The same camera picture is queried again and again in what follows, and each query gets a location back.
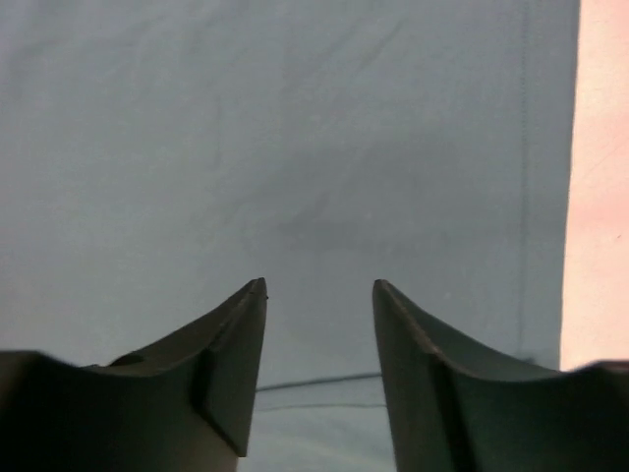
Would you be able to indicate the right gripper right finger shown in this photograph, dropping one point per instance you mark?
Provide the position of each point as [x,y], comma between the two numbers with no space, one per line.
[455,404]

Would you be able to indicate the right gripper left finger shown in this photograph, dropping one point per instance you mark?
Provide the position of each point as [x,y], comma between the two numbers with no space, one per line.
[183,403]

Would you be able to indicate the blue t shirt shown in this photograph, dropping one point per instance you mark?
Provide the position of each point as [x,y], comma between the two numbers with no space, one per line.
[157,155]

